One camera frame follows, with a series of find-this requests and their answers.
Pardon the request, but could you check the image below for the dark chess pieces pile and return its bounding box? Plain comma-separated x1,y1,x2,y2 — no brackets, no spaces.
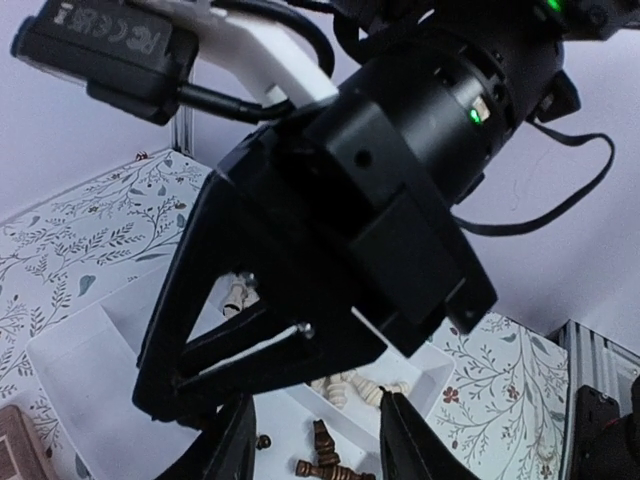
254,416,382,479

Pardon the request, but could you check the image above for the white divided plastic tray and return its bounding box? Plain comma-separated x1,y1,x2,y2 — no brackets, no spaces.
24,259,456,480

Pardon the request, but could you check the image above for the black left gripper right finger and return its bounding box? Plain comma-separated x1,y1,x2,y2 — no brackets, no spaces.
379,390,478,480

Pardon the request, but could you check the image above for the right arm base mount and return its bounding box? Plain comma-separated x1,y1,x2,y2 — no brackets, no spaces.
570,378,639,480

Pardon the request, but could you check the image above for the right aluminium frame post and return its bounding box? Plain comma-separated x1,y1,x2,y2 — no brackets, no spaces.
171,106,194,156

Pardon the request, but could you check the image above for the wooden chessboard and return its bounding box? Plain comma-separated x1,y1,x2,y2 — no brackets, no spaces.
1,405,49,480

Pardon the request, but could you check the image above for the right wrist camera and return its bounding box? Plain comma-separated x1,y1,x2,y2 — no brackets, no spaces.
11,1,338,125

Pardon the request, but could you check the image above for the right black cable loop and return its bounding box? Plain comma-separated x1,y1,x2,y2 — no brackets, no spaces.
449,119,616,236

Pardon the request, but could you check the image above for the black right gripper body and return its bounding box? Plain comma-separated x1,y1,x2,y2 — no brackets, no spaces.
224,1,580,357

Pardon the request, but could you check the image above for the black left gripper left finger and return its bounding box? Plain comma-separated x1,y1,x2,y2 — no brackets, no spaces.
159,394,257,480

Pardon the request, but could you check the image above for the floral patterned table mat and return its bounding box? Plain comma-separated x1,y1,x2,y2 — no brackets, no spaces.
1,150,569,479

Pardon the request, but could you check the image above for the light chess pieces pile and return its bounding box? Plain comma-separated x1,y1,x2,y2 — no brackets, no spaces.
220,274,411,409

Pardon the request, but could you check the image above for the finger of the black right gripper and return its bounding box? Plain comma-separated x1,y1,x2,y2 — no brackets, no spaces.
133,173,386,422

